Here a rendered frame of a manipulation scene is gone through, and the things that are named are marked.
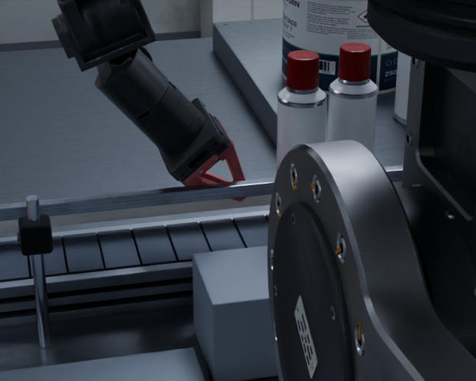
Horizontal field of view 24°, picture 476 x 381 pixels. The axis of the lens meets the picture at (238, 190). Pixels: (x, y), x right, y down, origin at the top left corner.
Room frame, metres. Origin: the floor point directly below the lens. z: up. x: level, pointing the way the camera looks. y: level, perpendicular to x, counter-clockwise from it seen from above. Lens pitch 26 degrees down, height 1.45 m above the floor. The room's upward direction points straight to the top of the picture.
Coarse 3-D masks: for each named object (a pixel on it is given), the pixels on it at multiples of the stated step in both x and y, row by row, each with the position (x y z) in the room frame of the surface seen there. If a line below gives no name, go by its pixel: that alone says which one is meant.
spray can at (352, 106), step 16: (352, 48) 1.10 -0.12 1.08; (368, 48) 1.10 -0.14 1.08; (352, 64) 1.09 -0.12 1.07; (368, 64) 1.09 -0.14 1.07; (336, 80) 1.10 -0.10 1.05; (352, 80) 1.09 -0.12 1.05; (368, 80) 1.10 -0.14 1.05; (336, 96) 1.09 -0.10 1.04; (352, 96) 1.08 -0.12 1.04; (368, 96) 1.08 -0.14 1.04; (336, 112) 1.09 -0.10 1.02; (352, 112) 1.08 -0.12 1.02; (368, 112) 1.08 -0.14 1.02; (336, 128) 1.08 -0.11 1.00; (352, 128) 1.08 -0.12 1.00; (368, 128) 1.08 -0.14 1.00; (368, 144) 1.08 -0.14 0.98
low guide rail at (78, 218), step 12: (168, 204) 1.09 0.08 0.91; (180, 204) 1.09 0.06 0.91; (192, 204) 1.09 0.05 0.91; (204, 204) 1.10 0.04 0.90; (216, 204) 1.10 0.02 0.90; (228, 204) 1.10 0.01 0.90; (240, 204) 1.10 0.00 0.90; (252, 204) 1.11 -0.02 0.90; (264, 204) 1.11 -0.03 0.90; (60, 216) 1.06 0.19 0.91; (72, 216) 1.06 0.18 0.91; (84, 216) 1.07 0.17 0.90; (96, 216) 1.07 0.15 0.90; (108, 216) 1.07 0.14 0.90; (120, 216) 1.07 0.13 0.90; (132, 216) 1.08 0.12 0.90; (144, 216) 1.08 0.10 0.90; (0, 228) 1.05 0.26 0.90; (12, 228) 1.05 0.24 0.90
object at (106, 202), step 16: (400, 176) 1.06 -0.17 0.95; (128, 192) 1.01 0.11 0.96; (144, 192) 1.01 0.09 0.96; (160, 192) 1.01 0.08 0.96; (176, 192) 1.01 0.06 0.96; (192, 192) 1.01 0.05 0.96; (208, 192) 1.02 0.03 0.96; (224, 192) 1.02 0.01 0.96; (240, 192) 1.02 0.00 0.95; (256, 192) 1.03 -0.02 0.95; (0, 208) 0.97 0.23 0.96; (16, 208) 0.97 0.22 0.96; (48, 208) 0.98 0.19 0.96; (64, 208) 0.98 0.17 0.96; (80, 208) 0.99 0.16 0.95; (96, 208) 0.99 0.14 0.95; (112, 208) 0.99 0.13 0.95; (128, 208) 1.00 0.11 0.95
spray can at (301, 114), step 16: (288, 64) 1.07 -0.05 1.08; (304, 64) 1.06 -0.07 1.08; (288, 80) 1.07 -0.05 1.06; (304, 80) 1.06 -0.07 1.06; (288, 96) 1.06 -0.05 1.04; (304, 96) 1.06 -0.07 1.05; (320, 96) 1.07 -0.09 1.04; (288, 112) 1.06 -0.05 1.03; (304, 112) 1.05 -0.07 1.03; (320, 112) 1.06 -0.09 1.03; (288, 128) 1.06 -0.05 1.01; (304, 128) 1.05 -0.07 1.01; (320, 128) 1.06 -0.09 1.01; (288, 144) 1.06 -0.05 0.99
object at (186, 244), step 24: (264, 216) 1.11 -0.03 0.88; (72, 240) 1.06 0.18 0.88; (96, 240) 1.06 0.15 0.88; (120, 240) 1.06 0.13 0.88; (144, 240) 1.06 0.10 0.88; (168, 240) 1.06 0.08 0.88; (192, 240) 1.06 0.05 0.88; (216, 240) 1.06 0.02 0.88; (240, 240) 1.06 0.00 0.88; (264, 240) 1.06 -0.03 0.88; (0, 264) 1.00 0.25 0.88; (24, 264) 1.00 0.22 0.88; (48, 264) 1.00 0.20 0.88; (72, 264) 1.00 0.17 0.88; (96, 264) 1.00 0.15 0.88; (120, 264) 1.00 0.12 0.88; (144, 264) 1.00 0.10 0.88
